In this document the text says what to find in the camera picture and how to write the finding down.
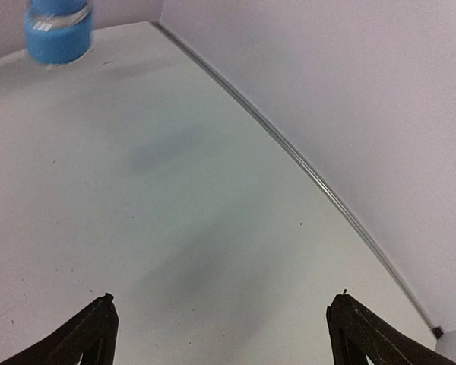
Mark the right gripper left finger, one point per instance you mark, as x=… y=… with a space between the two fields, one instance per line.
x=89 y=337

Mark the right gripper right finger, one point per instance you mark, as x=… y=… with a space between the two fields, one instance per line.
x=358 y=336

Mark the blue water faucet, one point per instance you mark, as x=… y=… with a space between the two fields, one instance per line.
x=58 y=32

